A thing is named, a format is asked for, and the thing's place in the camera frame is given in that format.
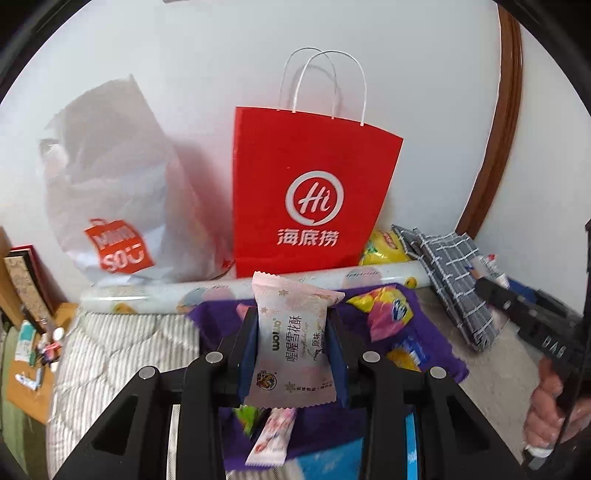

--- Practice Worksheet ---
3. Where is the green and white box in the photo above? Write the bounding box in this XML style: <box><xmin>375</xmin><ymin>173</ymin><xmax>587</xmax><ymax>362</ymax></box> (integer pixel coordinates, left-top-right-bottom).
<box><xmin>13</xmin><ymin>322</ymin><xmax>37</xmax><ymax>363</ymax></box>

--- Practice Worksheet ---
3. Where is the red paper bag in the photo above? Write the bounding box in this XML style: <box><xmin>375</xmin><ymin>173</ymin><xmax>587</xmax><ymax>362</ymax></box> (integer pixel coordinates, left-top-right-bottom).
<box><xmin>232</xmin><ymin>46</ymin><xmax>404</xmax><ymax>280</ymax></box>

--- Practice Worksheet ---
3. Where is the white plastic bag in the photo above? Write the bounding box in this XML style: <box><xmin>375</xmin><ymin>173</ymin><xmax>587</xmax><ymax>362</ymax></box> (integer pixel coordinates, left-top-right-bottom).
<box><xmin>39</xmin><ymin>74</ymin><xmax>236</xmax><ymax>284</ymax></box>

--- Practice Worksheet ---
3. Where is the pale pink snack packet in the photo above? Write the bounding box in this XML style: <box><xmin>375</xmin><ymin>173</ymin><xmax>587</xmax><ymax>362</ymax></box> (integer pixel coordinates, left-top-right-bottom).
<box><xmin>244</xmin><ymin>271</ymin><xmax>346</xmax><ymax>409</ymax></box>

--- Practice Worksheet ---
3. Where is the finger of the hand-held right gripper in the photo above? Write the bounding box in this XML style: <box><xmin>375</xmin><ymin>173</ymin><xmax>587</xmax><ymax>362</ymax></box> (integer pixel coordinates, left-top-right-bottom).
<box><xmin>475</xmin><ymin>276</ymin><xmax>533</xmax><ymax>326</ymax></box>

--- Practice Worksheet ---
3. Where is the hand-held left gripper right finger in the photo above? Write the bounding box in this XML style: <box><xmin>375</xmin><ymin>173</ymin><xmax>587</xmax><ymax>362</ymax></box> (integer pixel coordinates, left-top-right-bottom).
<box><xmin>325</xmin><ymin>305</ymin><xmax>527</xmax><ymax>480</ymax></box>

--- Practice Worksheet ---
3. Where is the green cloth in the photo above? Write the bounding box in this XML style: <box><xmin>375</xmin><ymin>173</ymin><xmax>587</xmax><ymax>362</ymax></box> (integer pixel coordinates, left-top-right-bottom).
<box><xmin>0</xmin><ymin>332</ymin><xmax>28</xmax><ymax>462</ymax></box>

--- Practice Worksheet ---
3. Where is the purple towel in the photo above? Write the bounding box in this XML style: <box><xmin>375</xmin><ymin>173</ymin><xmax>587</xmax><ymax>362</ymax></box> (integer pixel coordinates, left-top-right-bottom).
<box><xmin>187</xmin><ymin>284</ymin><xmax>469</xmax><ymax>472</ymax></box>

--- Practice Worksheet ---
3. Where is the wooden nightstand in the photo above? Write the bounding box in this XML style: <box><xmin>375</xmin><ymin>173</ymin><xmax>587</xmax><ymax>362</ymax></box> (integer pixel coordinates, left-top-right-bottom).
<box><xmin>4</xmin><ymin>302</ymin><xmax>79</xmax><ymax>425</ymax></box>

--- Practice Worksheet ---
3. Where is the green snack packet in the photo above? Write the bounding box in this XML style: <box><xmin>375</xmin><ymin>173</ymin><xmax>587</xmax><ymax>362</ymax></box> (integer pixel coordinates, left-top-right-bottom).
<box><xmin>233</xmin><ymin>404</ymin><xmax>273</xmax><ymax>439</ymax></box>

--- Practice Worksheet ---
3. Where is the yellow chip bag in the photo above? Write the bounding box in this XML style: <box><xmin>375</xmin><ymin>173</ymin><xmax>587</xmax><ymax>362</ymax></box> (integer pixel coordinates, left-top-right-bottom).
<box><xmin>359</xmin><ymin>229</ymin><xmax>407</xmax><ymax>267</ymax></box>

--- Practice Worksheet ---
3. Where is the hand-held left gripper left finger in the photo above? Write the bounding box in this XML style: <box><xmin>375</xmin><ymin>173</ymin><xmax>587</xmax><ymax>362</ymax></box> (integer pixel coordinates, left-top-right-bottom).
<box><xmin>53</xmin><ymin>307</ymin><xmax>259</xmax><ymax>480</ymax></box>

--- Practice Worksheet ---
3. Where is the person's right hand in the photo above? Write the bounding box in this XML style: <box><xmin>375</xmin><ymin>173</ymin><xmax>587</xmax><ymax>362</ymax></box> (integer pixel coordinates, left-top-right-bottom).
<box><xmin>524</xmin><ymin>357</ymin><xmax>570</xmax><ymax>457</ymax></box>

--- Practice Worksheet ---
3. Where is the pink printed snack packet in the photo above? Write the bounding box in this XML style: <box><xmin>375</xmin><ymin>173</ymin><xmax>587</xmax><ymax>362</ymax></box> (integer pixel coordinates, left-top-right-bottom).
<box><xmin>245</xmin><ymin>407</ymin><xmax>297</xmax><ymax>467</ymax></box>

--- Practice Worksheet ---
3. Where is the blue box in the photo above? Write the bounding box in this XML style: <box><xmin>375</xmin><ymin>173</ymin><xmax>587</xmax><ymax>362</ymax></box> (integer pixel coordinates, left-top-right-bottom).
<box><xmin>295</xmin><ymin>411</ymin><xmax>421</xmax><ymax>480</ymax></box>

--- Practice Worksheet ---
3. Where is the grey checked cloth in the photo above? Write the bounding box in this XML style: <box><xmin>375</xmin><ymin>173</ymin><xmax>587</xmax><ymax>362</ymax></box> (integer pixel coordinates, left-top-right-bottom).
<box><xmin>392</xmin><ymin>224</ymin><xmax>506</xmax><ymax>352</ymax></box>

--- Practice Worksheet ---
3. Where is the rolled patterned mat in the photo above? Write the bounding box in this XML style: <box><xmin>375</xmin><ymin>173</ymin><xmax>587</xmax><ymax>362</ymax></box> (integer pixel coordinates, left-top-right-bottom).
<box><xmin>79</xmin><ymin>262</ymin><xmax>432</xmax><ymax>317</ymax></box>

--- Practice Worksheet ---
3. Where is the white tube with red cap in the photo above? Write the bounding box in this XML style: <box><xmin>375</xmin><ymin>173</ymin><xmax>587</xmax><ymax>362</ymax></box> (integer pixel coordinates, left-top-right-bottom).
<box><xmin>471</xmin><ymin>254</ymin><xmax>511</xmax><ymax>289</ymax></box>

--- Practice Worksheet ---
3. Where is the brown wooden door frame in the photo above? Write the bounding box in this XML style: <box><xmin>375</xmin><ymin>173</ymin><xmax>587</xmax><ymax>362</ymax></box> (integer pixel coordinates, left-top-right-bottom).
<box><xmin>455</xmin><ymin>7</ymin><xmax>523</xmax><ymax>241</ymax></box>

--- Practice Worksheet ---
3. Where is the striped quilt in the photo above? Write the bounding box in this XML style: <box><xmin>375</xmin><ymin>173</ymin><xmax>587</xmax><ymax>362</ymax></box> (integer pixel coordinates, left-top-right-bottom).
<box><xmin>46</xmin><ymin>286</ymin><xmax>546</xmax><ymax>480</ymax></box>

